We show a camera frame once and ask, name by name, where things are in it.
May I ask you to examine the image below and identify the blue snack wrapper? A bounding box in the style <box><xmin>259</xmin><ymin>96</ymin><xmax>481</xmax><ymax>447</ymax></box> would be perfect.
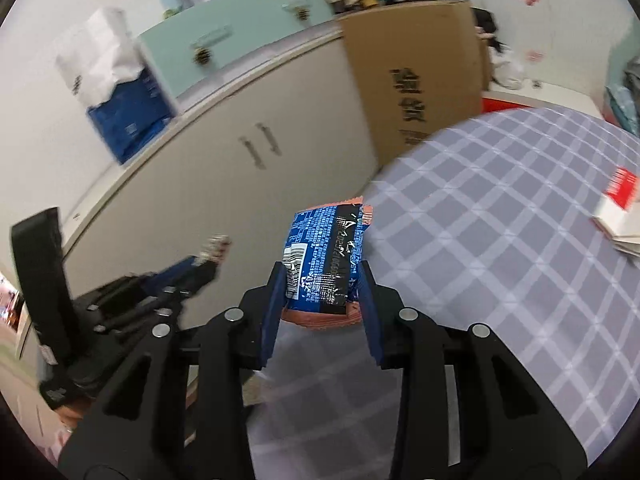
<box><xmin>282</xmin><ymin>196</ymin><xmax>373</xmax><ymax>330</ymax></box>

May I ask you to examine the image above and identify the red white carton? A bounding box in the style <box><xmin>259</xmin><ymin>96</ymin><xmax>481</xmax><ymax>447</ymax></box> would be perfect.
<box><xmin>592</xmin><ymin>167</ymin><xmax>640</xmax><ymax>259</ymax></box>

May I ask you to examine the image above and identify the green patterned snack wrapper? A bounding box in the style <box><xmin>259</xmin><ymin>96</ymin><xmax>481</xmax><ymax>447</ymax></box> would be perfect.
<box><xmin>194</xmin><ymin>235</ymin><xmax>231</xmax><ymax>266</ymax></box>

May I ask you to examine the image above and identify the beige low cabinet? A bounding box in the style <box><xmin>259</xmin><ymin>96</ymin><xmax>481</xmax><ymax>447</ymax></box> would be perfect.
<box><xmin>64</xmin><ymin>31</ymin><xmax>378</xmax><ymax>326</ymax></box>

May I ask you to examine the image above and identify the grey checked table cloth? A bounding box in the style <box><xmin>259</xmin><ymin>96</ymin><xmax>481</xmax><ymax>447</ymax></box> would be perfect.
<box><xmin>249</xmin><ymin>108</ymin><xmax>639</xmax><ymax>479</ymax></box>

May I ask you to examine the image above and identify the blue white paper bag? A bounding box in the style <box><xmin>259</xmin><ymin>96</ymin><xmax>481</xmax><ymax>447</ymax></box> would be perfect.
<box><xmin>55</xmin><ymin>8</ymin><xmax>174</xmax><ymax>165</ymax></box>

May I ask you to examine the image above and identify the light blue drawer unit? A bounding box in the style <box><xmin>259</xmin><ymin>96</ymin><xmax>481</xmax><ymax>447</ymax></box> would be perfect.
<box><xmin>139</xmin><ymin>0</ymin><xmax>334</xmax><ymax>99</ymax></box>

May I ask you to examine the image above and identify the large brown cardboard box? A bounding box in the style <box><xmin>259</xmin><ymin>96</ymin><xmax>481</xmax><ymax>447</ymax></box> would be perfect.
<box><xmin>338</xmin><ymin>0</ymin><xmax>485</xmax><ymax>166</ymax></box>

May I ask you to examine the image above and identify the white plastic bag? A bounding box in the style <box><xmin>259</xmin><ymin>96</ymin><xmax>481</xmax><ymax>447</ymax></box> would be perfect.
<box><xmin>489</xmin><ymin>47</ymin><xmax>525</xmax><ymax>90</ymax></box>

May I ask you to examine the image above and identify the red white bedside box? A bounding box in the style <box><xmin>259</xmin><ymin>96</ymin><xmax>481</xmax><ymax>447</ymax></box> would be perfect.
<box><xmin>483</xmin><ymin>80</ymin><xmax>603</xmax><ymax>119</ymax></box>

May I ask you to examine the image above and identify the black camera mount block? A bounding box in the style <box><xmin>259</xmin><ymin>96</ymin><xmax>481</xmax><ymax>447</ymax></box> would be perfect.
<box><xmin>11</xmin><ymin>207</ymin><xmax>84</xmax><ymax>367</ymax></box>

